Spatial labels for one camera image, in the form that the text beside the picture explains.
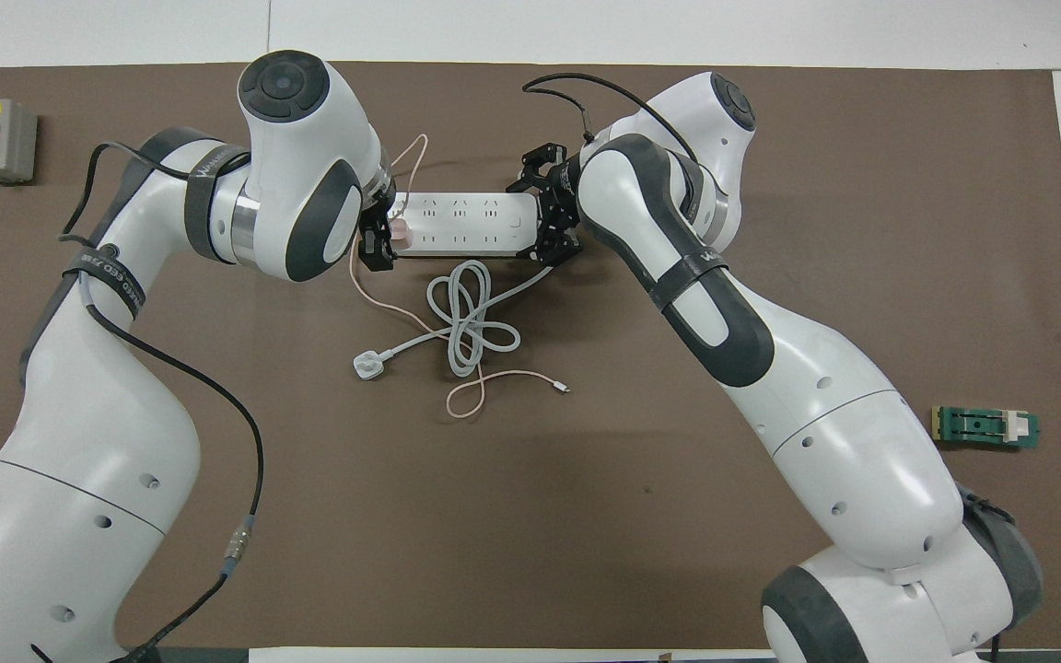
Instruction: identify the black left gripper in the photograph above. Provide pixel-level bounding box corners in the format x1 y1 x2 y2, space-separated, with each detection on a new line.
358 189 401 274

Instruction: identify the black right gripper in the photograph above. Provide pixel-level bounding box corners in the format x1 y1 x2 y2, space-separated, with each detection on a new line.
519 143 584 268

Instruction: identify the white power strip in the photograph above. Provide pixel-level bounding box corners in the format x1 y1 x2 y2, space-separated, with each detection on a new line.
391 192 541 259

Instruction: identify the pink charging cable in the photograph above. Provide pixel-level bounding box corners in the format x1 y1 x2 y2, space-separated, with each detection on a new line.
349 134 572 420

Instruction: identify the brown table mat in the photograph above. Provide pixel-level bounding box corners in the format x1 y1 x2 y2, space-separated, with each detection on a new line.
0 63 1061 650

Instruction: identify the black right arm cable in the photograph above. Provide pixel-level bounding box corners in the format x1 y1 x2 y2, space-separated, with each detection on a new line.
521 74 679 144

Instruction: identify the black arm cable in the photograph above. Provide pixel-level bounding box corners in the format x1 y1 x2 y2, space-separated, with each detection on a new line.
521 74 679 144
29 143 265 663

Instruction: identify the white power strip cord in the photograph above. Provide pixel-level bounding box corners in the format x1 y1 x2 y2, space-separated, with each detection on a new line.
352 258 554 382

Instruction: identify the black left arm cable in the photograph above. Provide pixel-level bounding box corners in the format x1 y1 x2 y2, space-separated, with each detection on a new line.
29 143 265 663

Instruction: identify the grey button switch box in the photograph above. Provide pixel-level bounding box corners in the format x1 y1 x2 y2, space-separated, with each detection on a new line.
0 99 39 185

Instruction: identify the green knife switch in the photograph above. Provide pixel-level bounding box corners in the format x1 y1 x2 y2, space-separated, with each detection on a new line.
932 406 1041 452

